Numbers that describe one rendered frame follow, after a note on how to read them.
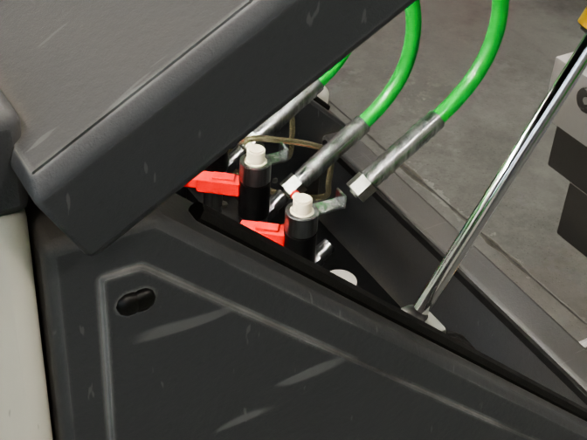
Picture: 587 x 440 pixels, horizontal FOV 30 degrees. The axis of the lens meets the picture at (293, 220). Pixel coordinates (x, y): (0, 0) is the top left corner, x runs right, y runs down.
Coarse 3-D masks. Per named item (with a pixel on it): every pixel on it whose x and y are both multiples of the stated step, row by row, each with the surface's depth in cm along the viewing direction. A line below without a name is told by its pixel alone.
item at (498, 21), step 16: (496, 0) 87; (496, 16) 88; (496, 32) 89; (480, 48) 91; (496, 48) 90; (480, 64) 90; (464, 80) 91; (480, 80) 91; (448, 96) 92; (464, 96) 91; (448, 112) 91
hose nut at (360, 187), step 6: (360, 174) 92; (354, 180) 92; (360, 180) 91; (366, 180) 91; (354, 186) 91; (360, 186) 91; (366, 186) 91; (372, 186) 91; (354, 192) 92; (360, 192) 91; (366, 192) 91; (372, 192) 92; (360, 198) 92; (366, 198) 92
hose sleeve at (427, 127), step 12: (420, 120) 92; (432, 120) 91; (408, 132) 92; (420, 132) 91; (432, 132) 91; (396, 144) 91; (408, 144) 91; (420, 144) 91; (384, 156) 91; (396, 156) 91; (408, 156) 92; (372, 168) 91; (384, 168) 91; (396, 168) 92; (372, 180) 91
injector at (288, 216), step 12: (288, 204) 91; (312, 204) 91; (288, 216) 90; (312, 216) 90; (288, 228) 90; (300, 228) 90; (312, 228) 90; (288, 240) 91; (300, 240) 90; (312, 240) 91; (324, 240) 94; (300, 252) 91; (312, 252) 92; (324, 252) 94
